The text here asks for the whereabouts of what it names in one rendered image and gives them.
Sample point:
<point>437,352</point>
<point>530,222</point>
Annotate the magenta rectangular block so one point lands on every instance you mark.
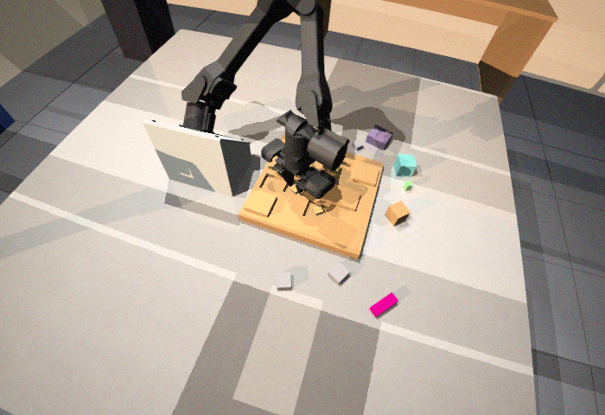
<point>383,304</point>

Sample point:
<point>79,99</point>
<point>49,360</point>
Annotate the teal cube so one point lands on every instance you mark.
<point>405,165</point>

